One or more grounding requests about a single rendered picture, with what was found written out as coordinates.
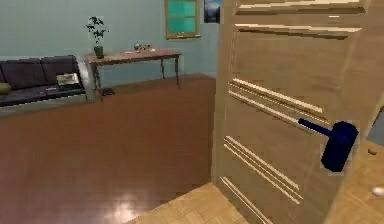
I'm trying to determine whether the tan wooden room door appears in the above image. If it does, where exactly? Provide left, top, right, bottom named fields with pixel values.
left=210, top=0, right=384, bottom=224

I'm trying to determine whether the brown wooden side table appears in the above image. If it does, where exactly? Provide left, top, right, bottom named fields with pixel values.
left=84, top=48, right=183, bottom=91

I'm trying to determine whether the olive green cushion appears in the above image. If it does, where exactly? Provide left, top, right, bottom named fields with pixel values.
left=0, top=82, right=13, bottom=96

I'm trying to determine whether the dark blue framed picture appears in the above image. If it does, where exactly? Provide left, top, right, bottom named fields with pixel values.
left=203, top=0, right=222, bottom=24

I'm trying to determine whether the green potted house plant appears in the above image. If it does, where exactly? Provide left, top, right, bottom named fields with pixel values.
left=85, top=15, right=110, bottom=60

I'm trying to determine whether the dark blue door handle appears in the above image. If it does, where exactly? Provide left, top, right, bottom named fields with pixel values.
left=297, top=117, right=360, bottom=173

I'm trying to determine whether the dark grey sofa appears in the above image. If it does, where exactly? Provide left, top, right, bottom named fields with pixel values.
left=0, top=54, right=95, bottom=108

